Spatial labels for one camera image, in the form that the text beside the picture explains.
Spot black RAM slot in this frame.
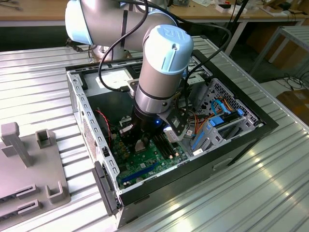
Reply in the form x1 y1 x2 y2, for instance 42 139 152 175
154 137 171 159
158 134 177 157

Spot green motherboard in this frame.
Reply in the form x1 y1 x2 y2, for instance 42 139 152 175
110 116 189 189

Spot blue expansion slot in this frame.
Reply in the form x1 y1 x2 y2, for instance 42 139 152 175
120 163 159 184

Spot blue bay lever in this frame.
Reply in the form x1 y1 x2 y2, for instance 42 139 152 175
191 127 209 152

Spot grey power supply unit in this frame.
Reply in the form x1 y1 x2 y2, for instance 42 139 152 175
83 71 140 121

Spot black open PC case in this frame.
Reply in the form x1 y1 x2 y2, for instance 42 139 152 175
65 49 280 229

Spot grey disk bay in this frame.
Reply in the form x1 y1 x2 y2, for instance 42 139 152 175
185 113 258 161

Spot hard disk in blue carrier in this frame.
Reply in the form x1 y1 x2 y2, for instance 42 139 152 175
208 108 244 128

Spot black case latch strip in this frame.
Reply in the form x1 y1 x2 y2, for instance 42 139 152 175
92 160 122 218

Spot grey metal drive cage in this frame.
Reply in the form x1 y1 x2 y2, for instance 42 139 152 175
187 55 211 102

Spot perforated metal panel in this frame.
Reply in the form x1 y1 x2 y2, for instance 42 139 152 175
193 77 264 129

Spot grey parts rack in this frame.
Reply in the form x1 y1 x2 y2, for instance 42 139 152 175
0 122 72 219

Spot white box on desk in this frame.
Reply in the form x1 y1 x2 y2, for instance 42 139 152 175
215 2 247 15

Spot black stand pole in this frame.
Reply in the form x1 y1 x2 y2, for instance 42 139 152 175
219 0 251 53

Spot brown cardboard box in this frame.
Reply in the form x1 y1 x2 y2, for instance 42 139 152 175
276 88 309 124

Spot cardboard boxes under desk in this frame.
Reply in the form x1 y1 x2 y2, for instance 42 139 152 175
246 23 309 71

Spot wooden desk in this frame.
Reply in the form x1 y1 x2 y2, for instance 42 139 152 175
0 0 309 27

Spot small white wrist camera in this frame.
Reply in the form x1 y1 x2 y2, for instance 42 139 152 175
118 124 134 136

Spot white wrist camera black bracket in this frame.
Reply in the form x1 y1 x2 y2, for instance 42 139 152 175
159 113 189 144

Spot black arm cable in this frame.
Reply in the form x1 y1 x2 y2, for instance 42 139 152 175
169 13 233 116
98 0 149 94

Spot red black twisted wire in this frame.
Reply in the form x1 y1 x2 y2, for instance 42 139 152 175
95 109 114 148

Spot coloured power wire bundle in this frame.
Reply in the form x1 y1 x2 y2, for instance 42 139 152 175
187 112 211 137

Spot light blue flat wire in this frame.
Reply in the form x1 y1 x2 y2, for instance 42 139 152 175
210 98 229 114

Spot orange flat wire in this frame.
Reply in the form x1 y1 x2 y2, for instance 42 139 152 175
218 96 236 113

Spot black floor cables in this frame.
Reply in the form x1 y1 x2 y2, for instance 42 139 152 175
275 76 306 92

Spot grey metal frame table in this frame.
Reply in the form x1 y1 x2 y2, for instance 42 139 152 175
250 25 309 77

